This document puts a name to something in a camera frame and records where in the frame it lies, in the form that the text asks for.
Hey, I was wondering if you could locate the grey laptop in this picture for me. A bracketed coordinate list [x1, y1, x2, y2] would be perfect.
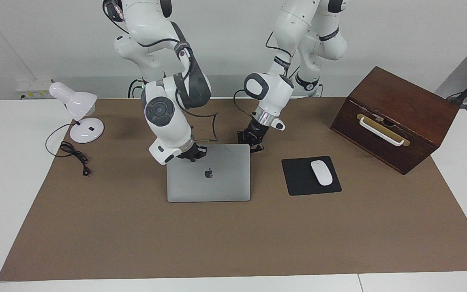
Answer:
[166, 144, 251, 203]

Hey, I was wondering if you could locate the black mouse pad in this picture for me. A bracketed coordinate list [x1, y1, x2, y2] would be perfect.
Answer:
[281, 156, 342, 196]

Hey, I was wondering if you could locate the white computer mouse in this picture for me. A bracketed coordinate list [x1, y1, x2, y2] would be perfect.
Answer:
[311, 160, 334, 186]

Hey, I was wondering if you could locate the brown table mat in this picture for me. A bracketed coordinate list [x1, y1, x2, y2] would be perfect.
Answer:
[0, 97, 467, 281]

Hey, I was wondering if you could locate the white desk lamp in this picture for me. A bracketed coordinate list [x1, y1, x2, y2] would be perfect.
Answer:
[49, 82, 105, 144]

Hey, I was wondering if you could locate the dark brown wooden box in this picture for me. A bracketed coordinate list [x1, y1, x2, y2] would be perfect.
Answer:
[330, 66, 460, 175]

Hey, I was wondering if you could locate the white power strip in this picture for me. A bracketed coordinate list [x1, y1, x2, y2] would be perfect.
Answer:
[16, 79, 54, 100]

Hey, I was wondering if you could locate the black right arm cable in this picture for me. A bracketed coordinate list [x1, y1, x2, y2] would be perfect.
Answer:
[103, 0, 219, 143]

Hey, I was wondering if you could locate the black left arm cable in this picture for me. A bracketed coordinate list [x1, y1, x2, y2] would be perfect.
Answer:
[233, 32, 293, 119]

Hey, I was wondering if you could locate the black arm base cable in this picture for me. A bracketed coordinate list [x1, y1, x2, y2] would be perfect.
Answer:
[127, 78, 143, 99]

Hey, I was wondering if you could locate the black lamp power cable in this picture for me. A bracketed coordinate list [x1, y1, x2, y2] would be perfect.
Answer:
[45, 123, 91, 176]

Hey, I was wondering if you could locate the white box handle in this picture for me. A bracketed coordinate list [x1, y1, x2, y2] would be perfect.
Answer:
[358, 117, 405, 146]

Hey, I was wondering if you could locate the brass handle plate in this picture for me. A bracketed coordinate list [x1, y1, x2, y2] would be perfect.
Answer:
[356, 113, 411, 147]

